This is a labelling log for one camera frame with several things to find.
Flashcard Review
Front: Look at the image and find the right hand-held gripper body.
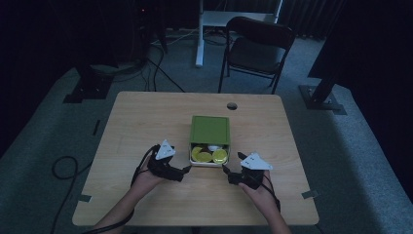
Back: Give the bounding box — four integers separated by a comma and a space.
227, 152, 274, 191

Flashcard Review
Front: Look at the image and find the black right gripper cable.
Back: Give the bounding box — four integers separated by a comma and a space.
259, 175, 282, 213

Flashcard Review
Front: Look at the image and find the white box tray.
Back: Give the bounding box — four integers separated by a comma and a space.
188, 142, 232, 168

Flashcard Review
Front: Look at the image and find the green box lid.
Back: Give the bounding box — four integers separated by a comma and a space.
189, 115, 232, 146

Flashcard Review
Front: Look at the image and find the yellow disc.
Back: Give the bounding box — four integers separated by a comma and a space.
196, 151, 213, 164
211, 148, 229, 165
191, 146, 204, 162

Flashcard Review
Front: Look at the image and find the black floor cable loop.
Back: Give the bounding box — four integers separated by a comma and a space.
50, 155, 94, 234

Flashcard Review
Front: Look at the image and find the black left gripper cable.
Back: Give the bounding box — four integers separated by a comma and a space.
81, 144, 161, 234

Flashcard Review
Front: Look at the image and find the person's left hand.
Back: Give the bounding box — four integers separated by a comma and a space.
131, 155, 168, 197

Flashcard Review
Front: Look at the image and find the black stand with base plate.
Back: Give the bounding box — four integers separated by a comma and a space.
298, 61, 348, 116
62, 62, 115, 104

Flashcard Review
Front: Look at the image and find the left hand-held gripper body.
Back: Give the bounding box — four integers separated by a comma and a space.
147, 138, 185, 182

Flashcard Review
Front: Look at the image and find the dark curtain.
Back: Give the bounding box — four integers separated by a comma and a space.
279, 0, 347, 41

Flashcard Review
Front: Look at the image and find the dark equipment rack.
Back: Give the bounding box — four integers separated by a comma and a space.
94, 0, 169, 67

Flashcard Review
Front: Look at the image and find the black folding chair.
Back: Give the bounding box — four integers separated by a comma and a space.
217, 16, 297, 96

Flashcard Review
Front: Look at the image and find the white floor cable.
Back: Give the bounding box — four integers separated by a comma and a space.
151, 27, 200, 46

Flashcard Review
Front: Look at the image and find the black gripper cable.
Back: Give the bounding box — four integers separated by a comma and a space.
81, 144, 161, 234
259, 175, 282, 213

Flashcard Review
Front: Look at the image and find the white desk frame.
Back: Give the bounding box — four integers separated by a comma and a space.
195, 0, 284, 68

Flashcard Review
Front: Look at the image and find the person's right hand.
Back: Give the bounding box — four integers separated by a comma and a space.
238, 170, 278, 213

